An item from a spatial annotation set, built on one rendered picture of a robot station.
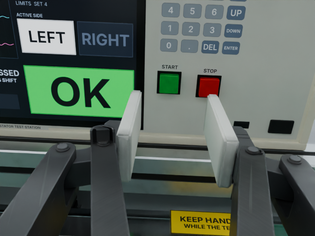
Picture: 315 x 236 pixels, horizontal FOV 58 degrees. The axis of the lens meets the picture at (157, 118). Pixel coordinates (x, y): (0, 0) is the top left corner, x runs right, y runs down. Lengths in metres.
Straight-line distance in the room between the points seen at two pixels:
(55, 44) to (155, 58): 0.09
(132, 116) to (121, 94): 0.12
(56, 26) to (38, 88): 0.06
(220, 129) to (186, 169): 0.13
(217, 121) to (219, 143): 0.02
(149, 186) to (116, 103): 0.09
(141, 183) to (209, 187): 0.07
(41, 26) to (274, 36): 0.21
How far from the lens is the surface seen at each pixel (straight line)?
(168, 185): 0.30
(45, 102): 0.31
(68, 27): 0.28
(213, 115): 0.18
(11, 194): 0.57
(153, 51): 0.27
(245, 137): 0.17
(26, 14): 0.29
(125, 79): 0.28
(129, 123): 0.16
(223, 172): 0.16
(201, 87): 0.27
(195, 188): 0.30
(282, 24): 0.28
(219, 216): 0.30
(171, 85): 0.27
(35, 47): 0.29
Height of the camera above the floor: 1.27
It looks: 25 degrees down
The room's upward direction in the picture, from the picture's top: 2 degrees clockwise
